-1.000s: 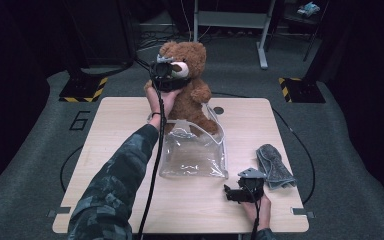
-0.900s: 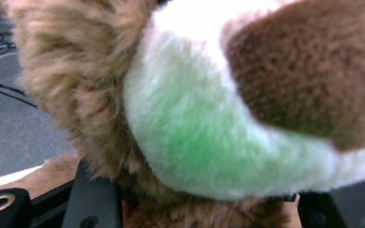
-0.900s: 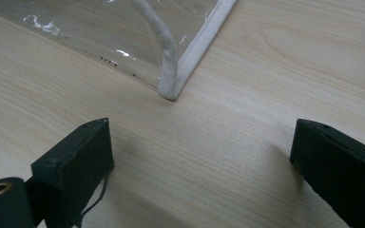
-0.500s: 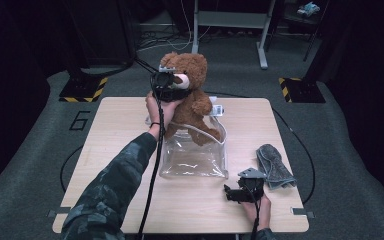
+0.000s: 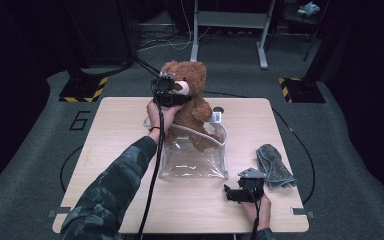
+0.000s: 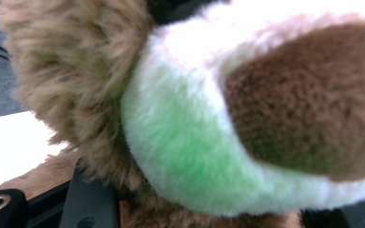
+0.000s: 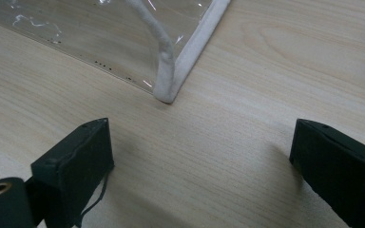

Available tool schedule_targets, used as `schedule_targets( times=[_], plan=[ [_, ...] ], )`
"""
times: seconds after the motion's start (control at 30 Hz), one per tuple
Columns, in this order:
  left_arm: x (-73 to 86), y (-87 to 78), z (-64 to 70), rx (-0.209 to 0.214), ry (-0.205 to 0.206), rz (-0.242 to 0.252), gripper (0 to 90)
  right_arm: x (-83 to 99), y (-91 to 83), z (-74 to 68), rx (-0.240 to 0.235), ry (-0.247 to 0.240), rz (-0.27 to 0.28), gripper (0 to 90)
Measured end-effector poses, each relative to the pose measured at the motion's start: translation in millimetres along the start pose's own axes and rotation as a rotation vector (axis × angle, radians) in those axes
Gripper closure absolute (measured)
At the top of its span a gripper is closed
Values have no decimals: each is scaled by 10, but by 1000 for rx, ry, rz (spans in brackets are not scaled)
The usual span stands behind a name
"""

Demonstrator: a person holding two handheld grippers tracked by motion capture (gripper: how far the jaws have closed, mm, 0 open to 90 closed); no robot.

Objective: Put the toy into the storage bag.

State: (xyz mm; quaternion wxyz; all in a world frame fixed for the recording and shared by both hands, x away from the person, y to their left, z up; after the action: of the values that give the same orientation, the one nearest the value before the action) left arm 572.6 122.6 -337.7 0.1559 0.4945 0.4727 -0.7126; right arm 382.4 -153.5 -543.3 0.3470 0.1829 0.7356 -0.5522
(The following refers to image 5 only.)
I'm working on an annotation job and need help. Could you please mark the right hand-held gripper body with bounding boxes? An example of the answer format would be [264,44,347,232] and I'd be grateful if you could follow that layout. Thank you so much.
[235,167,267,203]

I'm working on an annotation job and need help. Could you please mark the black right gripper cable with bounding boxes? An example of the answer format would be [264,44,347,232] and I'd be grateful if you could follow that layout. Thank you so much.
[245,181,262,240]

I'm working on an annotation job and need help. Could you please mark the grey cloth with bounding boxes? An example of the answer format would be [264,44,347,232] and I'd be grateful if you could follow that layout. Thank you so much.
[255,143,298,191]

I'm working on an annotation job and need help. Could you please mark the black cabinet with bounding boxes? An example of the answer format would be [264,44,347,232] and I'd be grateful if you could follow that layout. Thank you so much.
[63,0,138,70]

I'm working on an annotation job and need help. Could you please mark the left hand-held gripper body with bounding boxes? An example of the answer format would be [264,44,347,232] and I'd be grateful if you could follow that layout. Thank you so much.
[150,70,181,107]

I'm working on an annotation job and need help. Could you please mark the person's right hand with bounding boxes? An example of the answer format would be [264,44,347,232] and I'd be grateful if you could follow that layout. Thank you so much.
[241,193,272,232]

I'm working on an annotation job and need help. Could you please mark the black side table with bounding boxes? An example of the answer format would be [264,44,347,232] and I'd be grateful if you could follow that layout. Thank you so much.
[278,0,326,63]

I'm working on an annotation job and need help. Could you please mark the white floor cable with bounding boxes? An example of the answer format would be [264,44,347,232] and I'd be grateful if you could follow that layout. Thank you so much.
[137,0,212,53]

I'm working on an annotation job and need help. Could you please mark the person's left hand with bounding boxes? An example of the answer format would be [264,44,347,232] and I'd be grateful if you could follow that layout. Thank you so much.
[146,100,185,145]

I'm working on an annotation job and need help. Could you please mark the brown teddy bear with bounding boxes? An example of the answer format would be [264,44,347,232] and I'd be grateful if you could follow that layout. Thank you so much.
[159,60,223,153]

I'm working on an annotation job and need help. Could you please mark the white metal desk frame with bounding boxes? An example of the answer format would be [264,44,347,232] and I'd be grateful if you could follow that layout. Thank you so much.
[189,0,277,70]

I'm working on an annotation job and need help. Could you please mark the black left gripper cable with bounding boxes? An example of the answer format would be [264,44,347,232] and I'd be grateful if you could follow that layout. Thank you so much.
[136,78,167,240]

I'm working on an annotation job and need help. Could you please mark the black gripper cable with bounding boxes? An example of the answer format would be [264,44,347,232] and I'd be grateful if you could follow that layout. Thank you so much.
[245,181,262,240]
[136,78,167,240]

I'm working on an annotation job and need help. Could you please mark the grey table bracket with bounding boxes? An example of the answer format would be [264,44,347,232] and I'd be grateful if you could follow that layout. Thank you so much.
[291,207,316,220]
[46,206,72,219]

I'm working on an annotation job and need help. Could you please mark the black striped stand base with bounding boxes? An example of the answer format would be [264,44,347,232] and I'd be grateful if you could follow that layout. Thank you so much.
[58,77,109,103]
[278,77,327,104]

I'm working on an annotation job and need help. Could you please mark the clear plastic bag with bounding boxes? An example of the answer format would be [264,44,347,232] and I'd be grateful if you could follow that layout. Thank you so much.
[143,114,230,181]

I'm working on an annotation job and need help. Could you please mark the blue white bundle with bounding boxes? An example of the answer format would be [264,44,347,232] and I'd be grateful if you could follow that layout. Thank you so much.
[296,1,321,18]

